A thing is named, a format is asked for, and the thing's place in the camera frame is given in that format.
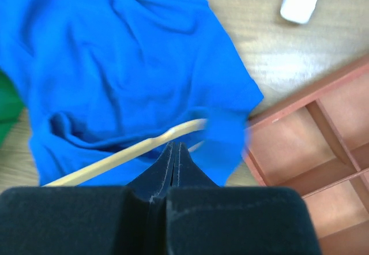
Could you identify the brown compartment organizer tray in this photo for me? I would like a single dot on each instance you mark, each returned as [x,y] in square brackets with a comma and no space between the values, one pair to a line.
[316,142]

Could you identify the blue tank top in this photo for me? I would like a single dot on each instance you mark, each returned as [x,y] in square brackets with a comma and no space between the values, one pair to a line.
[99,76]

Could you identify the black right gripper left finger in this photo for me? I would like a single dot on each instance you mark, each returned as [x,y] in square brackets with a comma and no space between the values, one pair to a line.
[89,220]

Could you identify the green plastic tray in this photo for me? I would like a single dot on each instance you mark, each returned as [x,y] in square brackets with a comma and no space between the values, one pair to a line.
[11,106]

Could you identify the yellow hanger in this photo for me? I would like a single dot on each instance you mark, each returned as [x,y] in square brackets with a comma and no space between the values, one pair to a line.
[123,156]

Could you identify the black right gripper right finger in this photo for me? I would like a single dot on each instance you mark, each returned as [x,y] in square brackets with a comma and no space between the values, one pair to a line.
[203,218]

